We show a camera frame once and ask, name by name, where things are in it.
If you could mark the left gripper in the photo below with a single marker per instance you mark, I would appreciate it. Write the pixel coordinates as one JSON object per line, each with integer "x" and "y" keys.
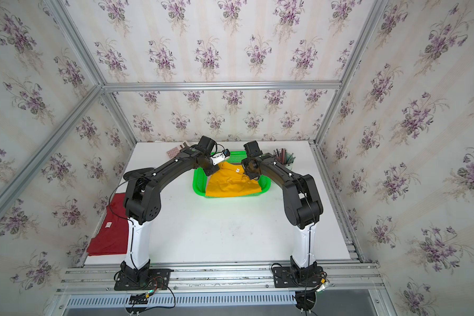
{"x": 210, "y": 173}

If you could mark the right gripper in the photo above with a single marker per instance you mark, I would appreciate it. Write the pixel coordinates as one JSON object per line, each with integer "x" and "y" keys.
{"x": 250, "y": 174}

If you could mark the green plastic basket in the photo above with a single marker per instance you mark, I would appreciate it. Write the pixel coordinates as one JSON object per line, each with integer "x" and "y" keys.
{"x": 200, "y": 180}

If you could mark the yellow t-shirt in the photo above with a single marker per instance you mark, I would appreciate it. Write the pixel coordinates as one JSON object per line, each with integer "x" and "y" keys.
{"x": 230, "y": 182}

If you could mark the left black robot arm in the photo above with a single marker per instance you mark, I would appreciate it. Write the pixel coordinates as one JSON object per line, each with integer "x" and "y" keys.
{"x": 142, "y": 200}

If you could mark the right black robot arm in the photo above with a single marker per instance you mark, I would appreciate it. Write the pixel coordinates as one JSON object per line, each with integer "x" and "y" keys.
{"x": 302, "y": 205}

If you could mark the red folded t-shirt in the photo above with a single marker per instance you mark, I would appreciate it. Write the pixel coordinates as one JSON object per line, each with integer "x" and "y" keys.
{"x": 113, "y": 235}

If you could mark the coloured pencils bunch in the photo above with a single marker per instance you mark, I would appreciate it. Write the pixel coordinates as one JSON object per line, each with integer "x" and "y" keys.
{"x": 283, "y": 156}

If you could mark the pink calculator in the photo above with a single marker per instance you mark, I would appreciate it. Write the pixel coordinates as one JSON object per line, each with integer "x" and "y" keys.
{"x": 173, "y": 152}

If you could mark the black oval case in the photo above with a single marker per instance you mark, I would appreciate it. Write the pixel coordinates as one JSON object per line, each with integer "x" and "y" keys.
{"x": 138, "y": 173}

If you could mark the small circuit board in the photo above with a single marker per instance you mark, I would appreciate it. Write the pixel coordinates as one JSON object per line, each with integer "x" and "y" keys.
{"x": 139, "y": 299}

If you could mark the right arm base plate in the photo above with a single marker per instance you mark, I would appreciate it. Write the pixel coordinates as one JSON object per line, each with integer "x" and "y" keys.
{"x": 295, "y": 277}

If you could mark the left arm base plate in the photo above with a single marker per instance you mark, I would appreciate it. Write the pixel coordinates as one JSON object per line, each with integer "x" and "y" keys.
{"x": 128, "y": 278}

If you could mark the black round floor mount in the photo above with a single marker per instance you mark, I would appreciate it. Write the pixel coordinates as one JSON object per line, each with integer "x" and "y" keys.
{"x": 305, "y": 301}

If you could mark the aluminium front rail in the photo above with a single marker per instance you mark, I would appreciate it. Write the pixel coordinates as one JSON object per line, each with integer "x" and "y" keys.
{"x": 226, "y": 277}

